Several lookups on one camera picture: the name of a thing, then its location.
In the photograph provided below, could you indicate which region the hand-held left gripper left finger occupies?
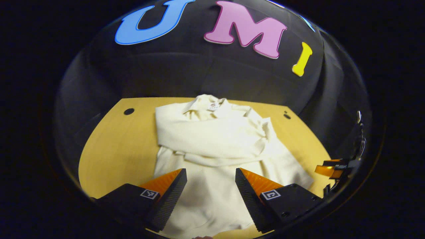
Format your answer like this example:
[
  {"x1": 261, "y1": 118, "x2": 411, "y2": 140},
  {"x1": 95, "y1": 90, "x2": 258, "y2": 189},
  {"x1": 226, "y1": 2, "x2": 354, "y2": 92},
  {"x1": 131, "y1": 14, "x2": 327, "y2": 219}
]
[{"x1": 90, "y1": 168, "x2": 188, "y2": 233}]

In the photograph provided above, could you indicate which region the cream button-up shirt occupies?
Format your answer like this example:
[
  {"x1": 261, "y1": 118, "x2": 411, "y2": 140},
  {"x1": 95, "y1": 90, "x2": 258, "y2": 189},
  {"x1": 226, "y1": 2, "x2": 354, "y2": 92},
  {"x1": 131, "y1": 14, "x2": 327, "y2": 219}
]
[{"x1": 153, "y1": 94, "x2": 314, "y2": 239}]

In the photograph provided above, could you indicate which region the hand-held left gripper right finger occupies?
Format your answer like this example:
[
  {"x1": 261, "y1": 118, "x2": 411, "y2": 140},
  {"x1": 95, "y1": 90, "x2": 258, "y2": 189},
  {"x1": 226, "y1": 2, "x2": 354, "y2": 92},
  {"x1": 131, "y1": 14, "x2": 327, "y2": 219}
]
[{"x1": 235, "y1": 168, "x2": 323, "y2": 233}]

